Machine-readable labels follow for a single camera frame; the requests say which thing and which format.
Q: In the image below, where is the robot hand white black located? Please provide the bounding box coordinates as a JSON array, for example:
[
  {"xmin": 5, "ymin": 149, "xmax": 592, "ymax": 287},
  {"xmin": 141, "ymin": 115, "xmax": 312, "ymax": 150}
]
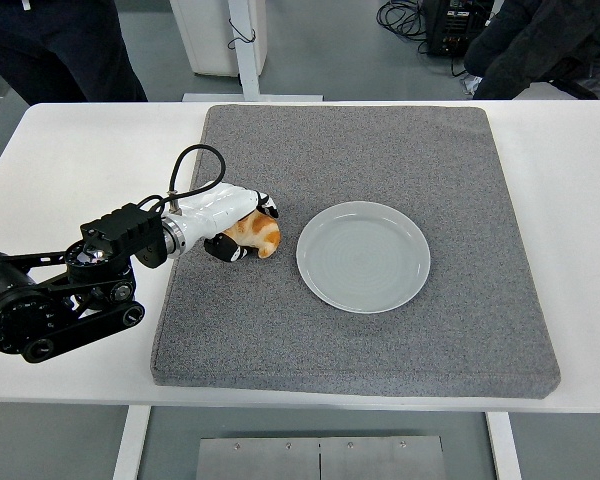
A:
[{"xmin": 177, "ymin": 182, "xmax": 281, "ymax": 263}]

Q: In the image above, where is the golden croissant bread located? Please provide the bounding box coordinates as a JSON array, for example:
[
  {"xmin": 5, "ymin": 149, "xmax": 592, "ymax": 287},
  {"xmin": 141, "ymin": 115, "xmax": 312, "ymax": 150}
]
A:
[{"xmin": 224, "ymin": 212, "xmax": 282, "ymax": 260}]

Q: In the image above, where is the round grey plate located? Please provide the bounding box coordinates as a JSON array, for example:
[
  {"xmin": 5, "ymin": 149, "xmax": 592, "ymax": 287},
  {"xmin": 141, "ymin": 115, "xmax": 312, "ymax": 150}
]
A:
[{"xmin": 296, "ymin": 200, "xmax": 432, "ymax": 315}]

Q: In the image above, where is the grey metal plate with screws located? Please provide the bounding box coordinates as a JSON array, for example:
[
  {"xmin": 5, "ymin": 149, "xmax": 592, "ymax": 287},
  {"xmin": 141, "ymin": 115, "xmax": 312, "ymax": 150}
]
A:
[{"xmin": 195, "ymin": 435, "xmax": 447, "ymax": 480}]

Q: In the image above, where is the white cabinet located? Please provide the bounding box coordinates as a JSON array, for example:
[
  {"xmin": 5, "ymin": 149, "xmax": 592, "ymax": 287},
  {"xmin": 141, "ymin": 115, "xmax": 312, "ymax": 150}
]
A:
[{"xmin": 168, "ymin": 0, "xmax": 269, "ymax": 77}]

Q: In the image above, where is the grey textured mat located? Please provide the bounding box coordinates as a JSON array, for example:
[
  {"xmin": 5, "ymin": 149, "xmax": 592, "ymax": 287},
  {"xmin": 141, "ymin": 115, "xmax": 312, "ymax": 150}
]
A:
[{"xmin": 150, "ymin": 104, "xmax": 562, "ymax": 401}]

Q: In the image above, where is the person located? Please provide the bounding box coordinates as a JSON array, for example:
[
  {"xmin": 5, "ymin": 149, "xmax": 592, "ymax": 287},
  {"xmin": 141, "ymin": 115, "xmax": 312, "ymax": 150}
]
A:
[
  {"xmin": 463, "ymin": 0, "xmax": 600, "ymax": 101},
  {"xmin": 0, "ymin": 0, "xmax": 149, "ymax": 106}
]

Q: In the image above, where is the white table leg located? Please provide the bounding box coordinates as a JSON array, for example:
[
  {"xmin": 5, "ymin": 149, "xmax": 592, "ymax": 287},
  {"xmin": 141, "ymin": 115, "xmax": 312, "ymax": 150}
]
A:
[
  {"xmin": 112, "ymin": 405, "xmax": 152, "ymax": 480},
  {"xmin": 485, "ymin": 412, "xmax": 524, "ymax": 480}
]

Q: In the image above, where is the black electronics box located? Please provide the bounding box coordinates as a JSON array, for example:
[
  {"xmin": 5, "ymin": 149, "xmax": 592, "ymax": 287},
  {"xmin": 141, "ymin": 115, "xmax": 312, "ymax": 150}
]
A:
[{"xmin": 423, "ymin": 0, "xmax": 496, "ymax": 57}]

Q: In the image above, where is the black floor cable bundle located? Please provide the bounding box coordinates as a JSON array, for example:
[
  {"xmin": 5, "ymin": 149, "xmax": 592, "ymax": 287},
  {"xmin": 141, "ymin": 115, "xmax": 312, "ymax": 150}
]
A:
[{"xmin": 376, "ymin": 0, "xmax": 431, "ymax": 55}]

